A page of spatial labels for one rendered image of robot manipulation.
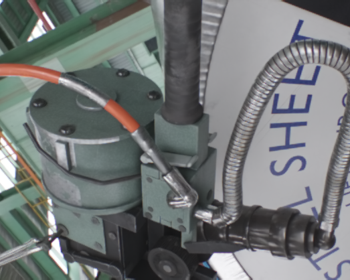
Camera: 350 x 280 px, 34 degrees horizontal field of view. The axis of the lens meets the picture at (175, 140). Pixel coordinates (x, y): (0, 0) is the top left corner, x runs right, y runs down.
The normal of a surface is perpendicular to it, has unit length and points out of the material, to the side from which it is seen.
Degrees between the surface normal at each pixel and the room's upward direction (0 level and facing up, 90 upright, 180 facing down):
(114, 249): 58
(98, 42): 90
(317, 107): 90
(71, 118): 115
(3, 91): 90
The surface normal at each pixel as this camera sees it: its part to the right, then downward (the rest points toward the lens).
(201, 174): 0.88, 0.29
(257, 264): 0.09, 0.54
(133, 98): 0.00, -0.81
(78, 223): -0.48, 0.52
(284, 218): -0.37, -0.64
